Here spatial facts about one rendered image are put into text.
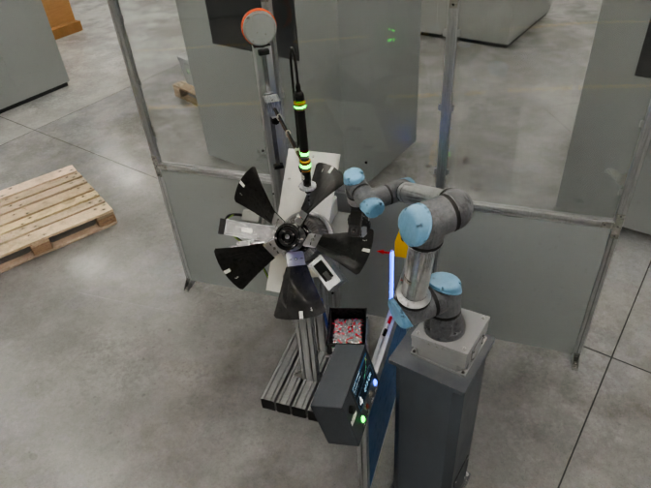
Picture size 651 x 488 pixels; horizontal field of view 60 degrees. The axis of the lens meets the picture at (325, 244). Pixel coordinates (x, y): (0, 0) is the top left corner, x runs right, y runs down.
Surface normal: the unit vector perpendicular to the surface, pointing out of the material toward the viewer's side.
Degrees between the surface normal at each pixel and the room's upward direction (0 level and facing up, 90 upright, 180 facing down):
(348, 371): 15
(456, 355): 90
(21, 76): 90
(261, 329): 0
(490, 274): 90
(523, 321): 90
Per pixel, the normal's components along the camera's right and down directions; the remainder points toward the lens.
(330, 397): -0.30, -0.80
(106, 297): -0.06, -0.79
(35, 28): 0.81, 0.32
